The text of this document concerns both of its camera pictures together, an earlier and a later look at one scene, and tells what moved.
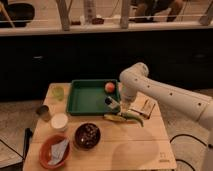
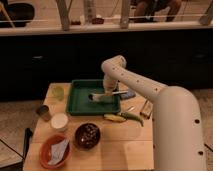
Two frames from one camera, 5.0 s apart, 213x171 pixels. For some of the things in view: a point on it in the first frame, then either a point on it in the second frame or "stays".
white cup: x=59 y=121 stays
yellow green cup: x=58 y=92 stays
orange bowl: x=45 y=150 stays
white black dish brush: x=111 y=102 → x=99 y=96
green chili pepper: x=127 y=116 stays
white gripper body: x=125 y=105 → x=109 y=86
